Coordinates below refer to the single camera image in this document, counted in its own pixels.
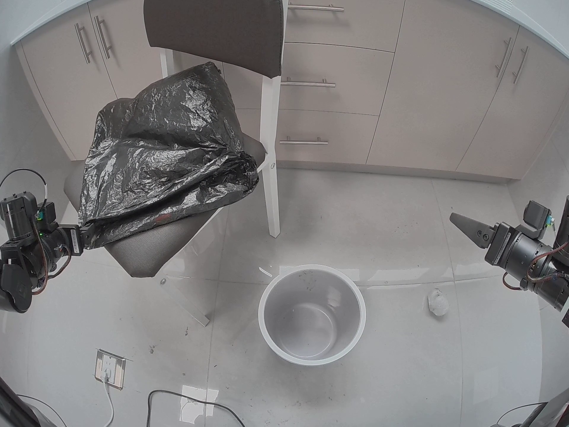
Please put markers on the white trash bin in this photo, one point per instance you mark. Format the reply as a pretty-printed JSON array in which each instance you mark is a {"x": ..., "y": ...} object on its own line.
[{"x": 311, "y": 327}]

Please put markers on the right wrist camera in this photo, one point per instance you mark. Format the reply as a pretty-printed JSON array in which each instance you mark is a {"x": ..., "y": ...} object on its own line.
[{"x": 535, "y": 216}]

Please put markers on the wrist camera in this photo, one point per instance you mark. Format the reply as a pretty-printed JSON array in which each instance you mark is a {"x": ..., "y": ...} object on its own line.
[
  {"x": 535, "y": 216},
  {"x": 48, "y": 216}
]

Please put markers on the grey padded white-framed chair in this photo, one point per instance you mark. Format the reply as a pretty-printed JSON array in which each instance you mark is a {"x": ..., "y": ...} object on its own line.
[{"x": 213, "y": 16}]

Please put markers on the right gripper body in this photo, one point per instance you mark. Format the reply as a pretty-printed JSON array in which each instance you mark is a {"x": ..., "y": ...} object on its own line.
[{"x": 511, "y": 249}]

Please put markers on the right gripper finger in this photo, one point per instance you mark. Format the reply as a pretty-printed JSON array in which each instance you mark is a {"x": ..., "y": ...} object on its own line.
[
  {"x": 478, "y": 226},
  {"x": 480, "y": 239}
]

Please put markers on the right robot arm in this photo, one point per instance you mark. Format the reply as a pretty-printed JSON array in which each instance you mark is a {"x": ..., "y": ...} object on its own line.
[{"x": 551, "y": 283}]

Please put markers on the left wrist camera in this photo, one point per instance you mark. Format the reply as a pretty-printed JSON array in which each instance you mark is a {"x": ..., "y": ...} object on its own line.
[{"x": 48, "y": 216}]

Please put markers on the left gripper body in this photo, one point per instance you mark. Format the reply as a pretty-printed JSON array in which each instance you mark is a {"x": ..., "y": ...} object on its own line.
[{"x": 66, "y": 240}]

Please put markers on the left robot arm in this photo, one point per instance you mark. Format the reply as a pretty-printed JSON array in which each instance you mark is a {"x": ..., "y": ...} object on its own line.
[{"x": 17, "y": 247}]

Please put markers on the black plastic bag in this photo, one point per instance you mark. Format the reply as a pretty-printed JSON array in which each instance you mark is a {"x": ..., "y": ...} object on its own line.
[{"x": 169, "y": 149}]

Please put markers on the beige cabinet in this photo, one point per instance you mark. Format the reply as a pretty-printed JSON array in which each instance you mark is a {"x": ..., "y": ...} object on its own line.
[{"x": 444, "y": 82}]

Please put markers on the crumpled white paper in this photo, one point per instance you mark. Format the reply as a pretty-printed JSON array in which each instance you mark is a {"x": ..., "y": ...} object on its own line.
[{"x": 438, "y": 304}]

